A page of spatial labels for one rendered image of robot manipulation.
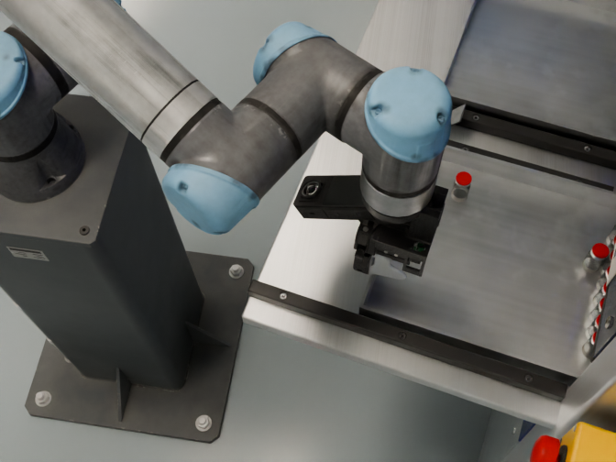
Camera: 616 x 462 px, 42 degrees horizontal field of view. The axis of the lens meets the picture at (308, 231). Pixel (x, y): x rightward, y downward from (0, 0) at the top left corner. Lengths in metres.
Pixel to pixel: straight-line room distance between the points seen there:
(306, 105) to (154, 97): 0.13
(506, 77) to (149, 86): 0.65
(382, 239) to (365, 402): 1.06
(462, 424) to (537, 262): 0.88
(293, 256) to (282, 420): 0.88
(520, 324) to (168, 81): 0.55
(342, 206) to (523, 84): 0.45
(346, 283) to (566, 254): 0.29
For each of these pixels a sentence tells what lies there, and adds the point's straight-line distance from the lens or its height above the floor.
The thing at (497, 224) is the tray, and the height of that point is 0.88.
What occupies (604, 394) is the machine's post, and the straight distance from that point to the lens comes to 0.83.
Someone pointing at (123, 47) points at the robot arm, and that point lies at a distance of 0.71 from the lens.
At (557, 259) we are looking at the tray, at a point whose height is 0.88.
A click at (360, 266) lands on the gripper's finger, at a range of 0.91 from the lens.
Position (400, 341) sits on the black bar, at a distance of 0.99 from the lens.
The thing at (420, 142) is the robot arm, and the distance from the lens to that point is 0.69.
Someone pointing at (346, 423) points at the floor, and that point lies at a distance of 1.88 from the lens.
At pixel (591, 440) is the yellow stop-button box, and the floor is 1.03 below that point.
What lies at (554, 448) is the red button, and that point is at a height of 1.01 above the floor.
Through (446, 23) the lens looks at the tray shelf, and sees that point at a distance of 1.28.
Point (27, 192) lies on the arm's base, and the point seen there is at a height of 0.82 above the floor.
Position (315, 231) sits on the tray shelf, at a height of 0.88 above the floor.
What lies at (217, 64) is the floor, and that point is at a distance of 2.37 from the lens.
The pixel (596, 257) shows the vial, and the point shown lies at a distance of 1.05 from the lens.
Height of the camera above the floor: 1.83
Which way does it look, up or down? 63 degrees down
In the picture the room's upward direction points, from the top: 4 degrees counter-clockwise
